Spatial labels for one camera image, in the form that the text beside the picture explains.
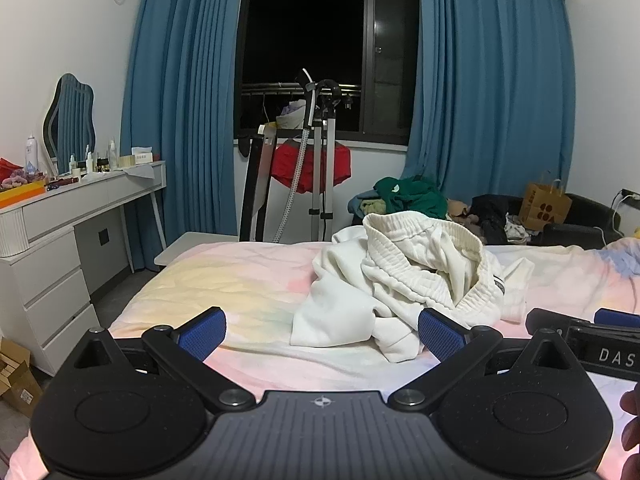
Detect black clothes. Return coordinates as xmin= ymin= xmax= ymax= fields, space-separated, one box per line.
xmin=470 ymin=194 xmax=526 ymax=246

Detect brown paper bag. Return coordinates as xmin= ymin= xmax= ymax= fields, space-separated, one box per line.
xmin=517 ymin=172 xmax=573 ymax=233

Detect metal clothes rail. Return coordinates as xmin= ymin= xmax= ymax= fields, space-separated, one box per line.
xmin=240 ymin=82 xmax=362 ymax=98

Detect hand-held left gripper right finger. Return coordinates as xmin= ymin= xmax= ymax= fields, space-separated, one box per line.
xmin=387 ymin=308 xmax=576 ymax=413

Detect green hoodie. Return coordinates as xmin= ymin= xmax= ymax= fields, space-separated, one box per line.
xmin=375 ymin=176 xmax=448 ymax=221

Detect grey bed frame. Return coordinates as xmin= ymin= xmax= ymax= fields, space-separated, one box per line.
xmin=154 ymin=231 xmax=237 ymax=268

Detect patterned white cloth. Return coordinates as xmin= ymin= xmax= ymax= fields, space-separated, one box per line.
xmin=504 ymin=214 xmax=532 ymax=244

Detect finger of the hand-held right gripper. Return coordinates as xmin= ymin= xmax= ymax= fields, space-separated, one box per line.
xmin=594 ymin=308 xmax=640 ymax=329
xmin=526 ymin=307 xmax=593 ymax=346

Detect wavy mirror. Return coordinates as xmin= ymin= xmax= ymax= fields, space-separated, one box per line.
xmin=42 ymin=73 xmax=97 ymax=176

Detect red garment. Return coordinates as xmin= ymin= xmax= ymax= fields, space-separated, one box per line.
xmin=270 ymin=140 xmax=353 ymax=193

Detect white spray bottle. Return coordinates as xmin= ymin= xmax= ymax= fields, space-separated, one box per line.
xmin=25 ymin=132 xmax=40 ymax=176

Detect person's right hand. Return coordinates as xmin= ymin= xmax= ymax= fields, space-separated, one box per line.
xmin=619 ymin=387 xmax=640 ymax=480

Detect cardboard box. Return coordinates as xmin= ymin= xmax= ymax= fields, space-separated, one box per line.
xmin=0 ymin=337 xmax=43 ymax=418

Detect white pants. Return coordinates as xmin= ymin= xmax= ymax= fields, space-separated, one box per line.
xmin=290 ymin=210 xmax=533 ymax=363

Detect black sofa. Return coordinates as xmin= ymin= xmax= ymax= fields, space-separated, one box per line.
xmin=350 ymin=192 xmax=623 ymax=248

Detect orange box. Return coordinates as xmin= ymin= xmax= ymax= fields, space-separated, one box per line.
xmin=0 ymin=180 xmax=48 ymax=208

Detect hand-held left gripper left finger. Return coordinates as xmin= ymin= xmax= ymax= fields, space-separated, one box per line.
xmin=75 ymin=307 xmax=257 ymax=413

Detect blue curtain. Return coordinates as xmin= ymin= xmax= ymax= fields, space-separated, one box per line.
xmin=120 ymin=0 xmax=251 ymax=273
xmin=400 ymin=0 xmax=576 ymax=211

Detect garment steamer stand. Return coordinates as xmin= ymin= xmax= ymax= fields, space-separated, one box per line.
xmin=272 ymin=67 xmax=343 ymax=243

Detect dark window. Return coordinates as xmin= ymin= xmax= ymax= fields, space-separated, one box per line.
xmin=232 ymin=0 xmax=421 ymax=148

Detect white drawer cabinet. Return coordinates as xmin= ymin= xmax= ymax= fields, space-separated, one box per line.
xmin=0 ymin=224 xmax=103 ymax=377

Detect hanging white garment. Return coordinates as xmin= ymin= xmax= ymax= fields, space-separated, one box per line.
xmin=277 ymin=100 xmax=307 ymax=131

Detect white dressing table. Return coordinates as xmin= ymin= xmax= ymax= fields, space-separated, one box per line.
xmin=0 ymin=160 xmax=168 ymax=276

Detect pastel rainbow blanket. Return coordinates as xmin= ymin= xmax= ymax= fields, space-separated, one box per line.
xmin=0 ymin=232 xmax=640 ymax=480

